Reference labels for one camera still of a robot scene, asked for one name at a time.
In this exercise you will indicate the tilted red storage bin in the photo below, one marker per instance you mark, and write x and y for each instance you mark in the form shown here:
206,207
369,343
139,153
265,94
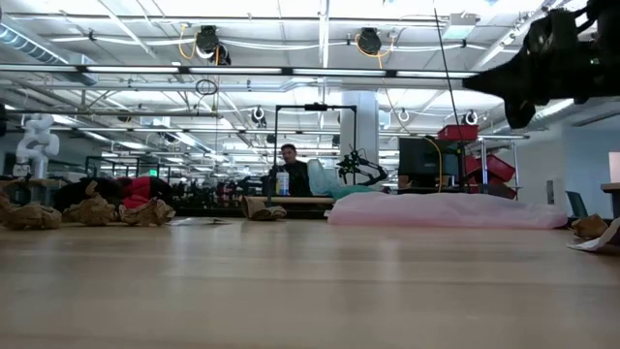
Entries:
491,167

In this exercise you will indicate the red and black cloth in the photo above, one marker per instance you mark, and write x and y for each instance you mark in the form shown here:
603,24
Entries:
138,189

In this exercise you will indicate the small wall box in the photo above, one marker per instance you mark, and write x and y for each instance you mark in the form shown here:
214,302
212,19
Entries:
550,192

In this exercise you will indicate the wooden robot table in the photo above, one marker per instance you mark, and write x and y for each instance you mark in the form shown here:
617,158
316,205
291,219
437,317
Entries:
34,182

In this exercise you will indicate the background black robot arm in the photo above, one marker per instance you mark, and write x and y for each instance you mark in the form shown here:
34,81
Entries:
361,167

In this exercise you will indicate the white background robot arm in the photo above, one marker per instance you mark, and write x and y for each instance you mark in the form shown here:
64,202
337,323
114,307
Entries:
36,145

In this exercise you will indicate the metal shelf rack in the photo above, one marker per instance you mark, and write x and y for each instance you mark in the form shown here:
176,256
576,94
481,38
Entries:
484,155

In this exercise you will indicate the person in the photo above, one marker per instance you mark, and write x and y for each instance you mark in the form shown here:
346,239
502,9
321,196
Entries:
294,172

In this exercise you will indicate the black workstation frames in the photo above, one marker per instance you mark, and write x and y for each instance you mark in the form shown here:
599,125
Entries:
111,162

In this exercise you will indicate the pink plastic trash bag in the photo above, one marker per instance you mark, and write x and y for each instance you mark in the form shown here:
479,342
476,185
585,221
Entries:
436,211

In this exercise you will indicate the white round column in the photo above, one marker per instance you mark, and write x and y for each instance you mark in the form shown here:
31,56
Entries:
359,126

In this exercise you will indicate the blue and white bottle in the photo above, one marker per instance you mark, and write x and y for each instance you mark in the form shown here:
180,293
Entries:
282,184

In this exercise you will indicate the black monitor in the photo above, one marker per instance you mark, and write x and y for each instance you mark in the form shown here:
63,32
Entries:
421,156

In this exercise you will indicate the black aluminium table frame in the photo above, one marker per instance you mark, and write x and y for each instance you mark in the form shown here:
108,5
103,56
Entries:
218,212

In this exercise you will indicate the pale teal background bag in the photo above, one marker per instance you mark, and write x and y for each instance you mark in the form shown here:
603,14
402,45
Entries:
322,181

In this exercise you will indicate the wooden background table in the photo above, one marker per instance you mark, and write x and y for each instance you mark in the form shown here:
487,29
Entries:
300,199

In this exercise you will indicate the dark storage bin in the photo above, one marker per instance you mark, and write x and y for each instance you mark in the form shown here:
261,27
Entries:
499,190

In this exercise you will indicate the brown paper ball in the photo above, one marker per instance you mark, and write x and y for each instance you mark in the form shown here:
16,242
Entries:
92,212
147,213
261,209
29,216
589,226

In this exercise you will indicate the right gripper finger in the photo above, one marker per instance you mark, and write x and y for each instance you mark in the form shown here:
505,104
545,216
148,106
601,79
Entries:
511,89
508,70

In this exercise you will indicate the pale wall screen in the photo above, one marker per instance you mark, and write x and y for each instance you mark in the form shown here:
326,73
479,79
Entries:
614,167

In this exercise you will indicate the teal chair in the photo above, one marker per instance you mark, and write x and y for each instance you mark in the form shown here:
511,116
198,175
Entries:
576,203

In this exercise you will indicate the black gantry frame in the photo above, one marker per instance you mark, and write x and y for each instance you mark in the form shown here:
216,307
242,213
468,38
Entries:
316,106

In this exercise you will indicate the wooden desk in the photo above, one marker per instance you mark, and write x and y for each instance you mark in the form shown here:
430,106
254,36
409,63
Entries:
611,189

